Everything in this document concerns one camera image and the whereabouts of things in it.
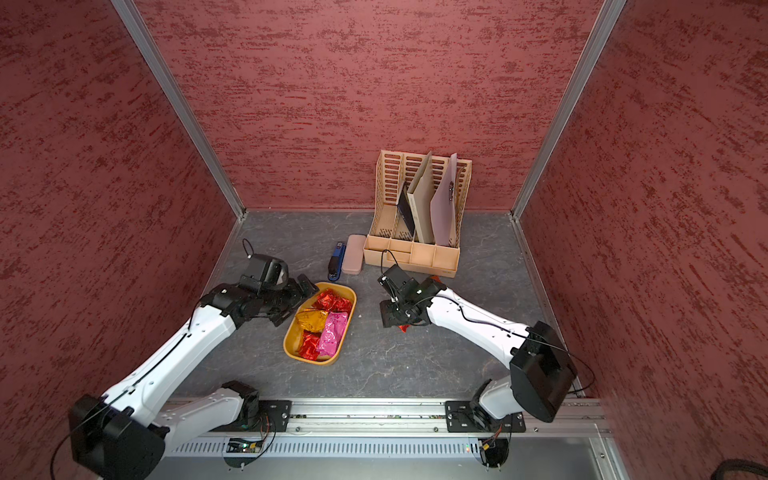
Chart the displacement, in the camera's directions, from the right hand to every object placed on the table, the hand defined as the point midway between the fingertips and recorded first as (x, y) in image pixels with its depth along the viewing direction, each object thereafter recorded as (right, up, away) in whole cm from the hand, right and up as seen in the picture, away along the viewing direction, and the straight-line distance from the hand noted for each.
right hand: (392, 322), depth 81 cm
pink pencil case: (-14, +18, +23) cm, 32 cm away
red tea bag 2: (-18, +5, +6) cm, 20 cm away
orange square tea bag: (-23, 0, +2) cm, 23 cm away
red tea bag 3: (-23, -6, 0) cm, 24 cm away
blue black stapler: (-20, +14, +20) cm, 32 cm away
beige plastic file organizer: (-1, +22, +19) cm, 29 cm away
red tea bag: (+4, -4, +9) cm, 10 cm away
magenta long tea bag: (-17, -3, 0) cm, 17 cm away
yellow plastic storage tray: (-29, -4, +3) cm, 29 cm away
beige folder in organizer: (+9, +35, +9) cm, 38 cm away
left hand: (-23, +5, -3) cm, 24 cm away
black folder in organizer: (+5, +34, +22) cm, 41 cm away
